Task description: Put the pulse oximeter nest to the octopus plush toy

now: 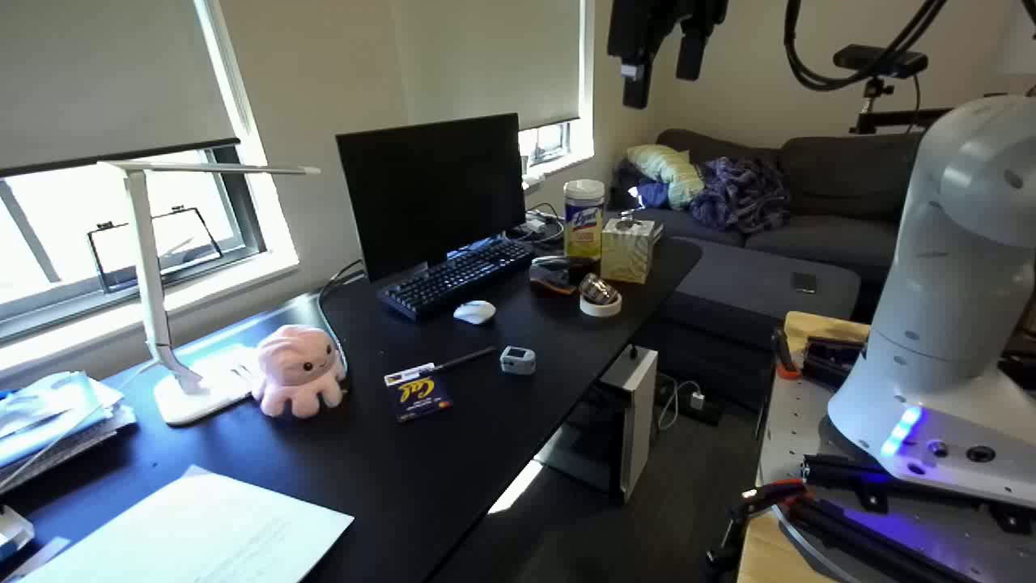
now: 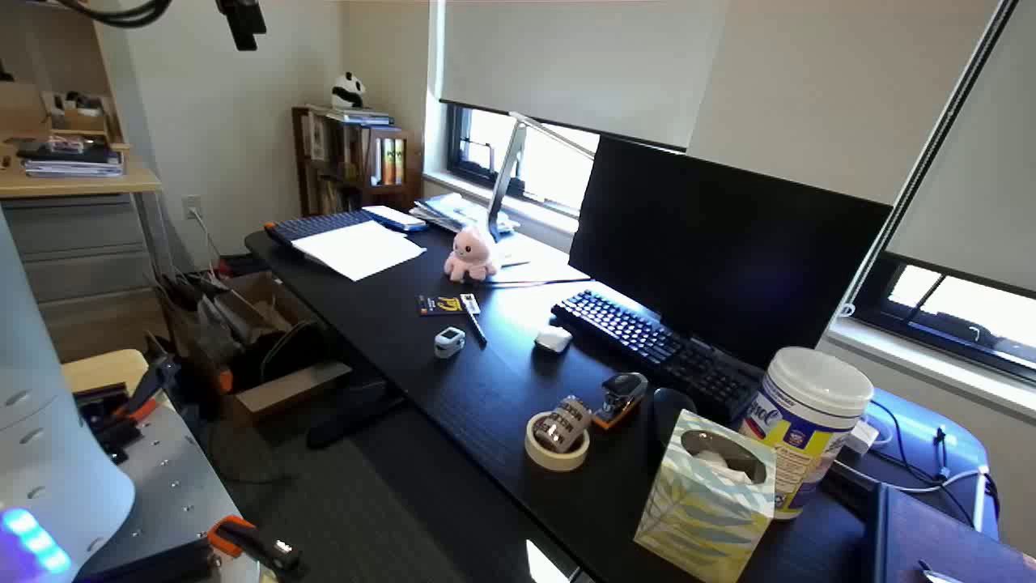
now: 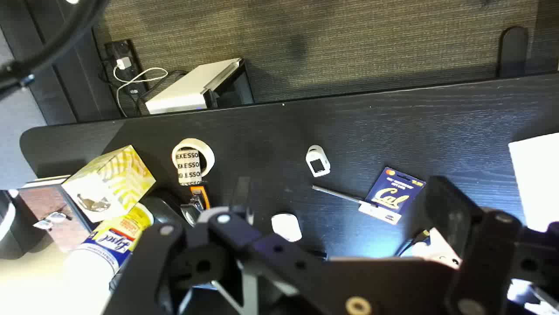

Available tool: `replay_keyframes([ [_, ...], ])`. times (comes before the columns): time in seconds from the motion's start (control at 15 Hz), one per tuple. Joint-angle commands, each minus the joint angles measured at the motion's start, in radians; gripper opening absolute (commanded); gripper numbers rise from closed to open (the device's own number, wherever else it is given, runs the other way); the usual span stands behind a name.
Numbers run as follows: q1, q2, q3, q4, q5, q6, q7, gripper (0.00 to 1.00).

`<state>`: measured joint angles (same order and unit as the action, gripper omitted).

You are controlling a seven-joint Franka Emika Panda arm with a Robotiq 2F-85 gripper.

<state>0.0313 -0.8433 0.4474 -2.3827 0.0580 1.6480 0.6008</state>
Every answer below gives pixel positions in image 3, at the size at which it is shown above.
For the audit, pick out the blue Cal card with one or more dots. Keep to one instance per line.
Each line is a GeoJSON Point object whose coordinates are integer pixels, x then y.
{"type": "Point", "coordinates": [391, 195]}

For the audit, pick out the white box on floor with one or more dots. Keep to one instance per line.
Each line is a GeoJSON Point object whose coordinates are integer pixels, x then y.
{"type": "Point", "coordinates": [188, 92]}

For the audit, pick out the masking tape roll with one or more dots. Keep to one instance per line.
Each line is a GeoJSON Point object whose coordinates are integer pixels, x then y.
{"type": "Point", "coordinates": [192, 162]}

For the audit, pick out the white pulse oximeter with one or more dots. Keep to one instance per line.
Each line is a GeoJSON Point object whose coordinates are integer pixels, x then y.
{"type": "Point", "coordinates": [316, 162]}

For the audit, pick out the brown small box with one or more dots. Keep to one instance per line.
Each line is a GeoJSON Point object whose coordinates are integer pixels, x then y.
{"type": "Point", "coordinates": [54, 213]}

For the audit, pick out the white paper sheet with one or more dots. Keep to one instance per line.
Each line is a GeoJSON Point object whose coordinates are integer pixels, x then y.
{"type": "Point", "coordinates": [536, 174]}

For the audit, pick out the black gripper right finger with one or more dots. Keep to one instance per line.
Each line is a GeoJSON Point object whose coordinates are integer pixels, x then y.
{"type": "Point", "coordinates": [464, 235]}

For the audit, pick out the disinfecting wipes canister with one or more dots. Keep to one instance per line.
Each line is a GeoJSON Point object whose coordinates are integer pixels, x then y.
{"type": "Point", "coordinates": [92, 267]}

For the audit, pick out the yellow tissue box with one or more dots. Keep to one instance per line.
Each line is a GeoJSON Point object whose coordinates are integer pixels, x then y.
{"type": "Point", "coordinates": [110, 185]}

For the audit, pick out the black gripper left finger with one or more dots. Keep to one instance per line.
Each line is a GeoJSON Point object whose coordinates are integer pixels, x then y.
{"type": "Point", "coordinates": [235, 204]}

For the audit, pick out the silver pen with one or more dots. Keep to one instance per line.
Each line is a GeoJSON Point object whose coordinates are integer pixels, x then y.
{"type": "Point", "coordinates": [335, 195]}

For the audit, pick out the white octopus plush toy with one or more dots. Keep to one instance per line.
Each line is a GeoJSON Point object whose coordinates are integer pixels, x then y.
{"type": "Point", "coordinates": [429, 246]}

